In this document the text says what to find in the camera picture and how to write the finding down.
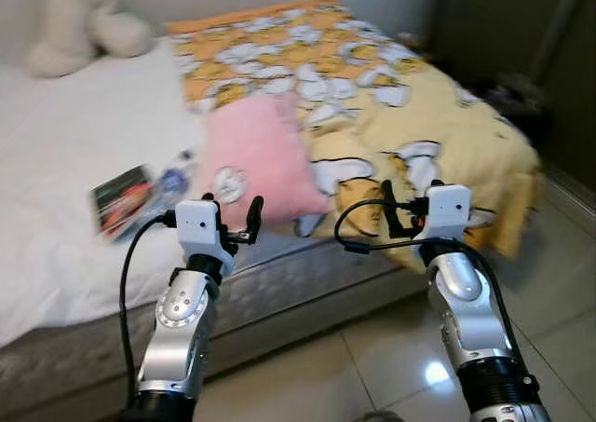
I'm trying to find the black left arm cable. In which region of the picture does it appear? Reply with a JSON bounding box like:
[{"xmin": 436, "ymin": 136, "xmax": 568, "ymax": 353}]
[{"xmin": 118, "ymin": 210, "xmax": 178, "ymax": 410}]

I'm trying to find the yellow cartoon print quilt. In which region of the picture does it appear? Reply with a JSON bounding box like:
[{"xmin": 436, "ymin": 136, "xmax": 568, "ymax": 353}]
[{"xmin": 168, "ymin": 0, "xmax": 545, "ymax": 276}]

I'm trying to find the dark wardrobe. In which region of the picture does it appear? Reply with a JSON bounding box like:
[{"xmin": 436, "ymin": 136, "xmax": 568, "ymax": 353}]
[{"xmin": 430, "ymin": 0, "xmax": 596, "ymax": 192}]

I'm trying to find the grey quilted mattress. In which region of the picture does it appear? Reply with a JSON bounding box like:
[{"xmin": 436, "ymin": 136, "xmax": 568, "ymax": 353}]
[{"xmin": 0, "ymin": 240, "xmax": 439, "ymax": 421}]

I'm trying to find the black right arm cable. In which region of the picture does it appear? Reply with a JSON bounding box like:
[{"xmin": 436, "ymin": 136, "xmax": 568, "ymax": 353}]
[{"xmin": 333, "ymin": 197, "xmax": 541, "ymax": 391}]

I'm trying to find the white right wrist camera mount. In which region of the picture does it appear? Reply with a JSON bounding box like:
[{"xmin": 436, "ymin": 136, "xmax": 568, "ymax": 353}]
[{"xmin": 425, "ymin": 184, "xmax": 472, "ymax": 242}]

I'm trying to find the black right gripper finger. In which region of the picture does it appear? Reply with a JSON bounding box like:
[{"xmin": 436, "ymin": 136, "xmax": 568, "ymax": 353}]
[{"xmin": 381, "ymin": 181, "xmax": 408, "ymax": 239}]

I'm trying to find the blue white small packet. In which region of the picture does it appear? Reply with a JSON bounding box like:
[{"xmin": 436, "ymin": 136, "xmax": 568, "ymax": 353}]
[{"xmin": 152, "ymin": 150, "xmax": 198, "ymax": 211}]

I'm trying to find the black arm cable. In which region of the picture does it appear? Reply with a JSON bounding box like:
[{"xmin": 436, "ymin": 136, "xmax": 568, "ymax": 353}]
[
  {"xmin": 118, "ymin": 210, "xmax": 178, "ymax": 410},
  {"xmin": 333, "ymin": 197, "xmax": 541, "ymax": 391}
]

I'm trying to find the dark green red book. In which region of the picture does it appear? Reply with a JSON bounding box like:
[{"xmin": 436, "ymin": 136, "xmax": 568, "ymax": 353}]
[{"xmin": 89, "ymin": 165, "xmax": 156, "ymax": 243}]

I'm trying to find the pink plush pillow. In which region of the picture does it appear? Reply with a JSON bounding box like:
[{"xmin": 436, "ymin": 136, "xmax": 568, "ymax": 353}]
[{"xmin": 191, "ymin": 91, "xmax": 332, "ymax": 228}]

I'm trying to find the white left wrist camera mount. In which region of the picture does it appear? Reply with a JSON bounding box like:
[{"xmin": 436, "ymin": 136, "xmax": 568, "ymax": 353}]
[{"xmin": 174, "ymin": 198, "xmax": 224, "ymax": 257}]

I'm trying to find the dark cluttered nightstand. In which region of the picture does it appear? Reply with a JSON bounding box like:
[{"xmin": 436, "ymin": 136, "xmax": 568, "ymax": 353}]
[{"xmin": 482, "ymin": 72, "xmax": 552, "ymax": 155}]

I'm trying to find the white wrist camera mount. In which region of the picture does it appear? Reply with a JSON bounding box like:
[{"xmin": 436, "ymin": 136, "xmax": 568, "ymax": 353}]
[
  {"xmin": 174, "ymin": 198, "xmax": 224, "ymax": 257},
  {"xmin": 425, "ymin": 184, "xmax": 472, "ymax": 242}
]

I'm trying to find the cream plush toy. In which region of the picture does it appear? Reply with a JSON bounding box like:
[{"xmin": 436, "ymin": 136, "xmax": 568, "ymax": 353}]
[{"xmin": 25, "ymin": 0, "xmax": 156, "ymax": 79}]

